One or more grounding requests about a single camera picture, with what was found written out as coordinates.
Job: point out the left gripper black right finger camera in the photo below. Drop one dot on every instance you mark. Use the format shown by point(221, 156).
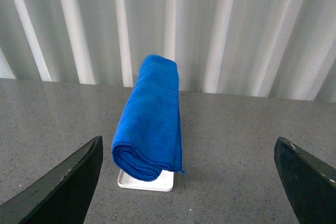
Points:
point(309, 182)

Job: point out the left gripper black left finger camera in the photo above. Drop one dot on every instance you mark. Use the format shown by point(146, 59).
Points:
point(64, 194)

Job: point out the blue microfiber towel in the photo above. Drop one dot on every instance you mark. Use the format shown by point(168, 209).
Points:
point(148, 137)

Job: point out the white rack with wooden bars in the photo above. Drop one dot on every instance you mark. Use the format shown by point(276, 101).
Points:
point(163, 183)

